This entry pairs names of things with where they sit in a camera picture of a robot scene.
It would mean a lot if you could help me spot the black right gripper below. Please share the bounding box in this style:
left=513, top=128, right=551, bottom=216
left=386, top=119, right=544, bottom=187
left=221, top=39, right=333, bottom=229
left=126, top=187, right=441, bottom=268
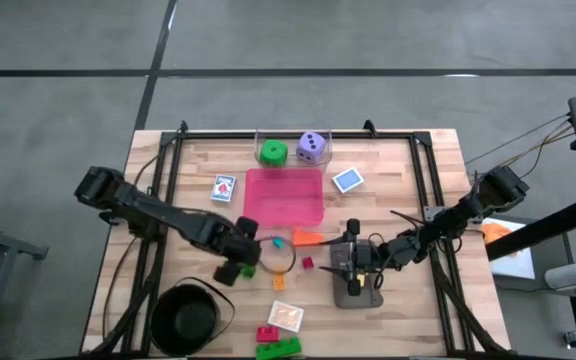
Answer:
left=319, top=218, right=392, bottom=297

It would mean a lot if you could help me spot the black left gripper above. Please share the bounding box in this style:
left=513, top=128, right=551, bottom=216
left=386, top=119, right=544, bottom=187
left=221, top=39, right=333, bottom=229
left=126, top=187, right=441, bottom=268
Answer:
left=202, top=217, right=263, bottom=288

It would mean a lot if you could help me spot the orange wedge block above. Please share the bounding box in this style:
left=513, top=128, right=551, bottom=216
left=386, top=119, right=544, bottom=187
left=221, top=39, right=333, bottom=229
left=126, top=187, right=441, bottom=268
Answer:
left=292, top=227, right=325, bottom=248

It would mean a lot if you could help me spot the red and blue card deck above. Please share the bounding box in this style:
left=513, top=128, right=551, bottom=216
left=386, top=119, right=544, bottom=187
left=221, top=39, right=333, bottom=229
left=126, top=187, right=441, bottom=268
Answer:
left=210, top=173, right=238, bottom=204

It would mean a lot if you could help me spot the blue-backed card deck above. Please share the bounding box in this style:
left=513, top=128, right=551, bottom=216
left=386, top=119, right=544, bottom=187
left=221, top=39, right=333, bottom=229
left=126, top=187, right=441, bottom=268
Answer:
left=331, top=166, right=366, bottom=195

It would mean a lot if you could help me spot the orange-backed card deck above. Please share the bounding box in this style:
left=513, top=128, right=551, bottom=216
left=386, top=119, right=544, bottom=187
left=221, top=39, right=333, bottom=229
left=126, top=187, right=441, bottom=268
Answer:
left=267, top=299, right=305, bottom=334

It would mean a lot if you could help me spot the red two-stud block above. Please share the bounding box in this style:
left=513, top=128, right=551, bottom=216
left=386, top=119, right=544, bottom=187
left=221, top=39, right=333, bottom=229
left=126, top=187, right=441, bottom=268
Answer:
left=256, top=325, right=281, bottom=344

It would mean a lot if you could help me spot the green foam die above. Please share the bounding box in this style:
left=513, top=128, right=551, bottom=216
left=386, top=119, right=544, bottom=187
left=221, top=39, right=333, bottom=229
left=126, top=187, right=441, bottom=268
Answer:
left=259, top=139, right=290, bottom=168

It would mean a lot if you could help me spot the large green four-stud block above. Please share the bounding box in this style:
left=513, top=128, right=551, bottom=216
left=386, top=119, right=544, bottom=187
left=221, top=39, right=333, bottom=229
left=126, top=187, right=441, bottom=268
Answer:
left=255, top=336, right=303, bottom=360

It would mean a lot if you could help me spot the purple foam die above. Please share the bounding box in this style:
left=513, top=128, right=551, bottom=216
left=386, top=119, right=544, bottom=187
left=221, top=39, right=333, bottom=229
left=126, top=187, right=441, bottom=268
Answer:
left=295, top=130, right=328, bottom=165

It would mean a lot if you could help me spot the grey translucent plastic bin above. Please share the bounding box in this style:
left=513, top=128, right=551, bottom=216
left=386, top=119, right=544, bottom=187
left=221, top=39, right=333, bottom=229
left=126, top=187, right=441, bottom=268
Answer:
left=328, top=241, right=385, bottom=310

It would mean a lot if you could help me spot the pink translucent plastic bin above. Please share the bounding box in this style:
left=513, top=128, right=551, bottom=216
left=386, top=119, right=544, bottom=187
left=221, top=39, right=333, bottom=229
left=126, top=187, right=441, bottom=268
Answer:
left=242, top=167, right=326, bottom=228

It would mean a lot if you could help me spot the black bowl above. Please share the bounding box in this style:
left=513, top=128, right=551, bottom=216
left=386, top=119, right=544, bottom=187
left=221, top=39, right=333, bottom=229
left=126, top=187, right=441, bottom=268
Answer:
left=149, top=276, right=237, bottom=357

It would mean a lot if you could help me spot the clear plastic bin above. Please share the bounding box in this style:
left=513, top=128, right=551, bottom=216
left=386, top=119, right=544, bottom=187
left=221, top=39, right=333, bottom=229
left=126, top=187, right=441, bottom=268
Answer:
left=254, top=128, right=334, bottom=169

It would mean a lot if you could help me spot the orange cloth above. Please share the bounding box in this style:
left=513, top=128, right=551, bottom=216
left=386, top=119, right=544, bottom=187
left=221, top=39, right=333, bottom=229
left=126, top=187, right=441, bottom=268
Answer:
left=481, top=222, right=513, bottom=247

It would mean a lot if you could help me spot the white sheet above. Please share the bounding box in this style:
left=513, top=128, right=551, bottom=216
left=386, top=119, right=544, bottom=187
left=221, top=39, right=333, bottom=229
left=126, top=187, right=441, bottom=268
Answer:
left=482, top=217, right=537, bottom=281

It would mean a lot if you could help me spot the black beam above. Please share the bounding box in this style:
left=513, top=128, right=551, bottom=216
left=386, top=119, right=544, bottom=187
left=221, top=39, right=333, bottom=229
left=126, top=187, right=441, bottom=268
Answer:
left=485, top=196, right=576, bottom=262

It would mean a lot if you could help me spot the grey cylinder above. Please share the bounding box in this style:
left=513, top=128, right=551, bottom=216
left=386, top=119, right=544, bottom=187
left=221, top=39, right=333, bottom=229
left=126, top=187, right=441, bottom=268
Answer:
left=544, top=261, right=576, bottom=292

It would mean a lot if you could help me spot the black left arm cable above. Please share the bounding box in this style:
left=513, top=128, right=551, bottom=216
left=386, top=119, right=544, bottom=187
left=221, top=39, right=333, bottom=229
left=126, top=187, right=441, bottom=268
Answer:
left=256, top=235, right=298, bottom=275

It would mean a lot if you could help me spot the black aluminium rig frame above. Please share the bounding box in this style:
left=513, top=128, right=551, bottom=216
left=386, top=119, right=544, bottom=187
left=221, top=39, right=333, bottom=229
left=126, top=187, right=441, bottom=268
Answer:
left=90, top=119, right=512, bottom=357

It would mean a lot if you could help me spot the thin coloured wire bundle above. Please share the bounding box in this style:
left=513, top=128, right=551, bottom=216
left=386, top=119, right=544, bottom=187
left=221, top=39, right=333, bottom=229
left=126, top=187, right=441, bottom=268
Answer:
left=465, top=113, right=574, bottom=186

